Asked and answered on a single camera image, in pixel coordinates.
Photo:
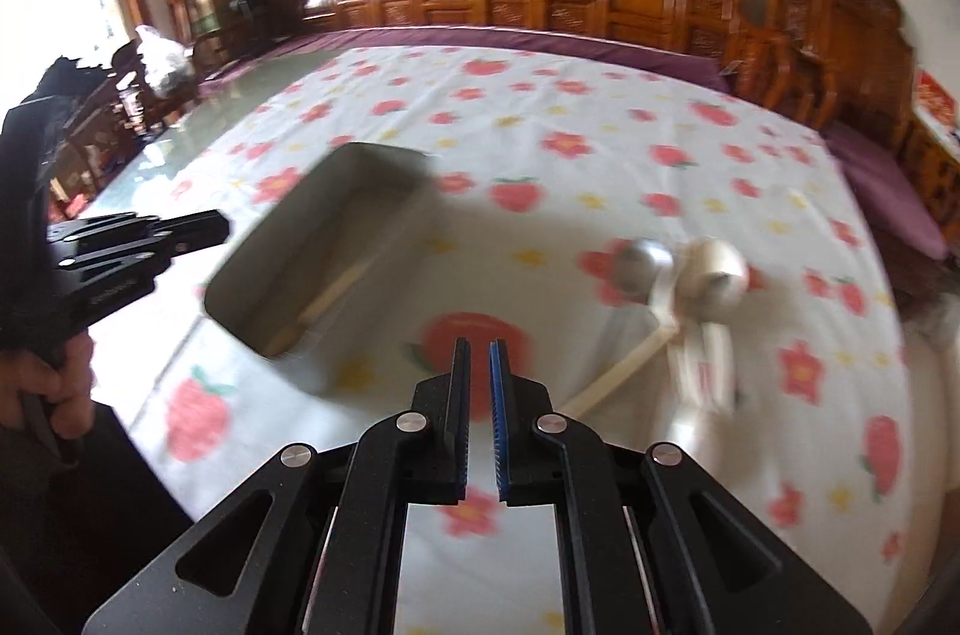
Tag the person's left hand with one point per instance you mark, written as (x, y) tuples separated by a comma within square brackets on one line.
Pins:
[(71, 380)]

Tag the white ceramic spoon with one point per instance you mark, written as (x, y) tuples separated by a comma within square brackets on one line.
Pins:
[(709, 282)]

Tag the person's dark clothing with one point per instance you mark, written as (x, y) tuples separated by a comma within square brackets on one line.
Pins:
[(75, 530)]

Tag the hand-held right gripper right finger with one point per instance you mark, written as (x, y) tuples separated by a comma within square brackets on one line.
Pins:
[(497, 425)]

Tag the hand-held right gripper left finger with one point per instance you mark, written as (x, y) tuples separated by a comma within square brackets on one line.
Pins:
[(462, 425)]

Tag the dark wooden cabinet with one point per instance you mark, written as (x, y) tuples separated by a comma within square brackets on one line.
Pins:
[(225, 12)]

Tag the small purple seat cushion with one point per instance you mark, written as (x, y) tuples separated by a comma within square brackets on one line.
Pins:
[(885, 185)]

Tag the wooden side table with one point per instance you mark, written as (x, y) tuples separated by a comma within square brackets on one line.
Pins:
[(934, 170)]

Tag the long purple seat cushion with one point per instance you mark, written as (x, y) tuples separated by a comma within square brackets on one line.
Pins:
[(465, 38)]

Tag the floral tablecloth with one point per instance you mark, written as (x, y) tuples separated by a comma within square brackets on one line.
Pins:
[(570, 170)]

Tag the carved wooden armchair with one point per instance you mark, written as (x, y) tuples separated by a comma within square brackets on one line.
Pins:
[(832, 35)]

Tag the red paper packet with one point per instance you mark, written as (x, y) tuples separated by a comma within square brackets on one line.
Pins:
[(937, 95)]

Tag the dark wooden chair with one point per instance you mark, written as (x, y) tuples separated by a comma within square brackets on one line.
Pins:
[(112, 110)]

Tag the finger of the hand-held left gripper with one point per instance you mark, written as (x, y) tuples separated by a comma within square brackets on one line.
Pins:
[(127, 264), (187, 226)]

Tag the grey metal tray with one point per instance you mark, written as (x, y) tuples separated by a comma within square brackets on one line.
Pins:
[(330, 230)]

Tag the clear plastic bag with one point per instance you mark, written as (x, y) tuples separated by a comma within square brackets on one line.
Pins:
[(166, 61)]

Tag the wooden chopstick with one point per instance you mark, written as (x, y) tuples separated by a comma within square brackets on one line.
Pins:
[(322, 305)]

